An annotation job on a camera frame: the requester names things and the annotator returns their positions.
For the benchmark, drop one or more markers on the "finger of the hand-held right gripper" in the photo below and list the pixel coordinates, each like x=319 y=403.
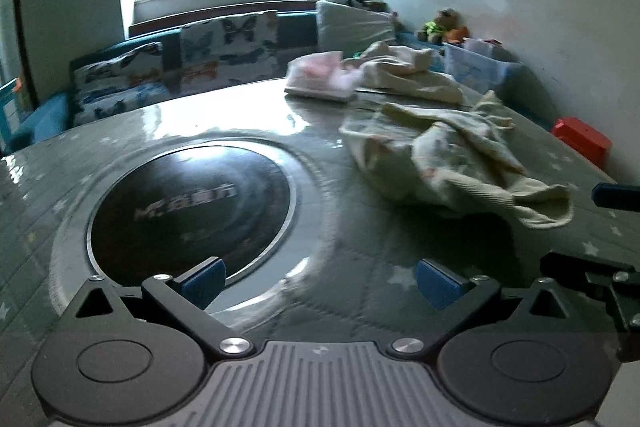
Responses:
x=615 y=196
x=575 y=269

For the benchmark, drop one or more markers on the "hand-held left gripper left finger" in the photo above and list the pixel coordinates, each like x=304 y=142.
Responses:
x=202 y=284

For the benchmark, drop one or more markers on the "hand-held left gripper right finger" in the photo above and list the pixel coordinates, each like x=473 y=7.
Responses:
x=439 y=287

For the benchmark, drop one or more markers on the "patterned baby pants ribbed cuffs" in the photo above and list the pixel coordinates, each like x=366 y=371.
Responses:
x=475 y=177

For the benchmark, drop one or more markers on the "striped patterned baby shirt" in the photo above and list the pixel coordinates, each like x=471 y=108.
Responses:
x=385 y=132

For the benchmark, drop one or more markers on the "red box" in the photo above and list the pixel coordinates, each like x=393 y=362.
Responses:
x=582 y=139

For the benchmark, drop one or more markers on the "round black induction cooker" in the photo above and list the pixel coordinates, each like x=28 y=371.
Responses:
x=190 y=202

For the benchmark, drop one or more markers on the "clear plastic storage box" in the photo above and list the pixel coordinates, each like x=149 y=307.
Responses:
x=477 y=64

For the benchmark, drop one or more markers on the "cream garment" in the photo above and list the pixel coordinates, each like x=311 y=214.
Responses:
x=425 y=74

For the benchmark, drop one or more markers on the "butterfly print cushion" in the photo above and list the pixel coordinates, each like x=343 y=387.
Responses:
x=120 y=77
x=225 y=47

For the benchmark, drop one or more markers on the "blue sofa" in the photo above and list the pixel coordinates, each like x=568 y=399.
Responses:
x=42 y=122

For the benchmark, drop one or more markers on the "pink and white tissue pack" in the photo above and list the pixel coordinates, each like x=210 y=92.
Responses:
x=320 y=74

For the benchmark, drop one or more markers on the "brown teddy bear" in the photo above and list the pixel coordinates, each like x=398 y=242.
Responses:
x=445 y=24

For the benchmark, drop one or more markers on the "blue cabinet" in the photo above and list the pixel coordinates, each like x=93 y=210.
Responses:
x=9 y=112

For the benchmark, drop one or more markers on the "white pillow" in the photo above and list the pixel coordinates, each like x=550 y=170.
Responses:
x=350 y=29

